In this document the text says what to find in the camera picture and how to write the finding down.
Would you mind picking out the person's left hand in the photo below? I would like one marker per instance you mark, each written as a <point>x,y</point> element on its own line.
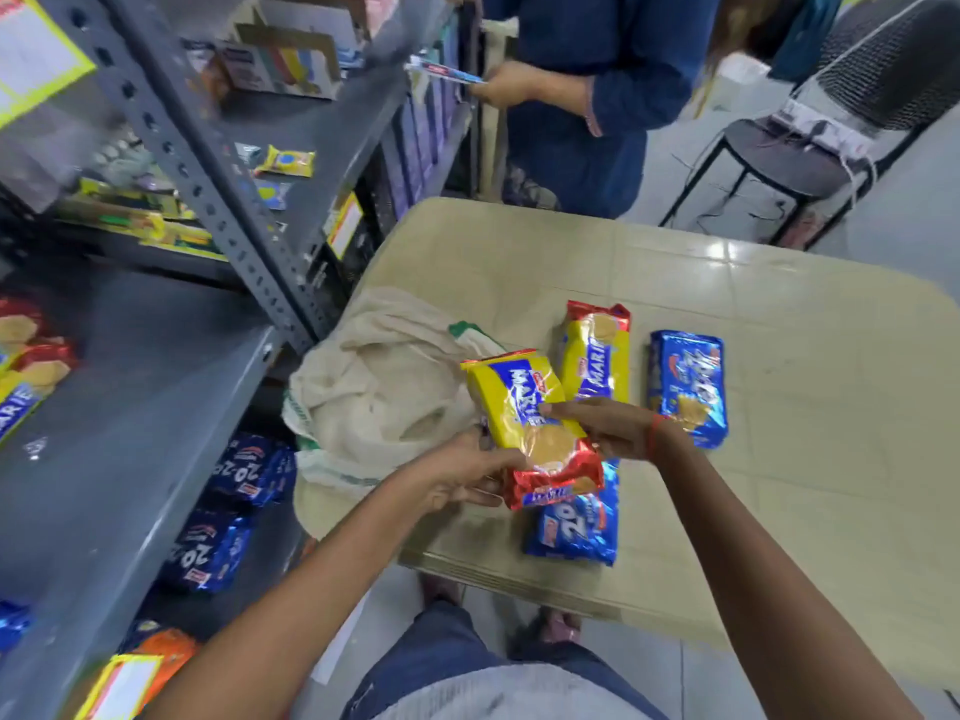
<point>461,468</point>

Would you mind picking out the person's right hand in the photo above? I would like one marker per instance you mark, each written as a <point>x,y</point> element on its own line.
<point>626,431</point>

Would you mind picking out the person's left thumb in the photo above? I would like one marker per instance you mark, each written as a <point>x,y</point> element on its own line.
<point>504,461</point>

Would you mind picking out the person's right thumb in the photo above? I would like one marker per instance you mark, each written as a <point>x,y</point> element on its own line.
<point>568,410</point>

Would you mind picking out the yellow red biscuit packet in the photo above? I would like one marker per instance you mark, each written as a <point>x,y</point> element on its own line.
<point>45,365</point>
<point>16,408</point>
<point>517,408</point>
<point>16,322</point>
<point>596,352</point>

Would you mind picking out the person's right forearm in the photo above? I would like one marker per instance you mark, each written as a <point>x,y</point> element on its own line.
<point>765,584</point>

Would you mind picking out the person's left forearm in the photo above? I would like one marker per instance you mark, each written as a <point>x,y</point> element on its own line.
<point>300,592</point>

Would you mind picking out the red wrist thread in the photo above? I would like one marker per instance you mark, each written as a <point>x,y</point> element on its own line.
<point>654,434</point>

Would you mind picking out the blue biscuit packet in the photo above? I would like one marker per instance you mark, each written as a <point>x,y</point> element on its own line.
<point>577,528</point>
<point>11,626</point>
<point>251,468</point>
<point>688,382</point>
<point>208,551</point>

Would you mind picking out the person's foot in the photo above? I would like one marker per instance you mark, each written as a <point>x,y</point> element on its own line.
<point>559,626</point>
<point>441,590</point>

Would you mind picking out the beige cloth bag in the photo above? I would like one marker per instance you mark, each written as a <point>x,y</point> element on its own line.
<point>367,397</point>

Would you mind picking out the person's blue jeans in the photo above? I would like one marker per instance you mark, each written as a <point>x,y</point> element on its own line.
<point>480,674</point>

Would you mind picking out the yellow bordered price tag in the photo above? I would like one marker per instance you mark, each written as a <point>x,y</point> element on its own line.
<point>343,226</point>

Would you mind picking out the row of dark blue boxes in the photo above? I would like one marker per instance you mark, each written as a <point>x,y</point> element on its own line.
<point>412,142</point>

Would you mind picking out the small blue sachet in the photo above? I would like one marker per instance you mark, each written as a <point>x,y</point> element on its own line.
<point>271,194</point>

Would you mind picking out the grey metal shelf rack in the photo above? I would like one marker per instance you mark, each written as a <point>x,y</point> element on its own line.
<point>150,412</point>

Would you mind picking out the white blue toothpaste box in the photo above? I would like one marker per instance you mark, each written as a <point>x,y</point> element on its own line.
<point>444,70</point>

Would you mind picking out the small yellow sachet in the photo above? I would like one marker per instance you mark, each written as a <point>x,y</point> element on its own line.
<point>286,161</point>

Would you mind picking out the white power strip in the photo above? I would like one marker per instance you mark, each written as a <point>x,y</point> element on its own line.
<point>825,127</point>

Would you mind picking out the orange snack packet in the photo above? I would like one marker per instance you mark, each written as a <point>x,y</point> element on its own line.
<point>169,652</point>

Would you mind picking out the black mesh chair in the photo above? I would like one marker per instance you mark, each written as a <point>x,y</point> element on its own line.
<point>840,119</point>

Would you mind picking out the row of yellow green boxes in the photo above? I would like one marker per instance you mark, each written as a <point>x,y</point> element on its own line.
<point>135,221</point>

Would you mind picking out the yellow bordered shelf label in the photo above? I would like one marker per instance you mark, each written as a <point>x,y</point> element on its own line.
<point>120,689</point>

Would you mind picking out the open cardboard box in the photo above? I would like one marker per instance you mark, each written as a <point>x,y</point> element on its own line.
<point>281,63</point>

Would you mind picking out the large yellow bordered sign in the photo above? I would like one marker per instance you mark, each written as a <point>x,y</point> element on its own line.
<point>34,52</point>

